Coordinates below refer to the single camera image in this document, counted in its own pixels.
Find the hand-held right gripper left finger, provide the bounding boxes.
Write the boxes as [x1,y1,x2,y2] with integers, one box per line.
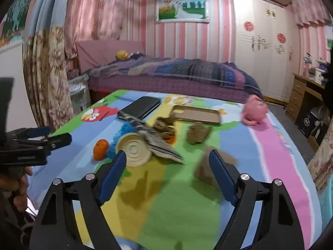
[30,151,127,250]

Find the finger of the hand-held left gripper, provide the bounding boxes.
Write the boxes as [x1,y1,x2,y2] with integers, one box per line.
[6,126,51,143]
[0,133,72,166]

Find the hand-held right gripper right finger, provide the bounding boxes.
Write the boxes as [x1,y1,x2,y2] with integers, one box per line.
[208,150,305,250]

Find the orange tangerine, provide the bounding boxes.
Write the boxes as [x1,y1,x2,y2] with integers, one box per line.
[93,139,109,161]

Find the blue fuzzy scrubber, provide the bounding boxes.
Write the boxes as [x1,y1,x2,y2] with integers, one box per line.
[107,122,138,159]

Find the person's left hand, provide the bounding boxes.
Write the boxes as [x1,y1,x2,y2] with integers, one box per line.
[0,166,33,212]

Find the cartoon printed tablecloth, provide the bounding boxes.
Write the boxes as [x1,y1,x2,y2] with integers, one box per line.
[26,90,323,250]

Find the bedside stand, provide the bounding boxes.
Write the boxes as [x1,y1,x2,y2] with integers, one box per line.
[68,74,91,114]

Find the brown phone case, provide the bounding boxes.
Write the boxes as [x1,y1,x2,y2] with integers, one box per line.
[170,105,221,126]

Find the pink mug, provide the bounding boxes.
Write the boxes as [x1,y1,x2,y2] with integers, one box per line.
[242,95,270,127]

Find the black textured wallet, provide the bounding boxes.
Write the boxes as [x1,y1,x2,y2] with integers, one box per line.
[118,96,161,120]

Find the purple bed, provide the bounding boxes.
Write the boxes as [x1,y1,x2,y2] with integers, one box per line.
[78,57,264,102]

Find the pink covered headboard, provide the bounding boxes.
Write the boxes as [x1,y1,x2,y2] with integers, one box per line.
[75,40,146,75]

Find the black box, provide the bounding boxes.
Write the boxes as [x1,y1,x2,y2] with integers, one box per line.
[298,108,319,138]

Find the wooden desk with drawers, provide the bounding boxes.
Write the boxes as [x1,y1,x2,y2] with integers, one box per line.
[285,73,327,125]

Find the striped purple blanket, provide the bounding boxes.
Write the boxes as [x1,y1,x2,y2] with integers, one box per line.
[88,57,262,91]

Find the white wardrobe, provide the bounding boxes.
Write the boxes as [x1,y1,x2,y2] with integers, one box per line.
[232,0,299,103]

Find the pink window curtain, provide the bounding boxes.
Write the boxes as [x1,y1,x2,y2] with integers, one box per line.
[64,0,142,58]

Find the dark hanging jacket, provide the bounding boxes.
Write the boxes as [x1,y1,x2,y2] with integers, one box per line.
[323,26,333,110]

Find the short pink curtain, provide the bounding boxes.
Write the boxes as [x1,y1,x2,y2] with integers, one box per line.
[290,0,333,28]

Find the wall poster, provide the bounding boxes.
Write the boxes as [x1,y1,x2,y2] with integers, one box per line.
[0,0,35,46]

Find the framed wall picture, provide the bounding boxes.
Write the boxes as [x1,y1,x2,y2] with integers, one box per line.
[155,0,210,24]

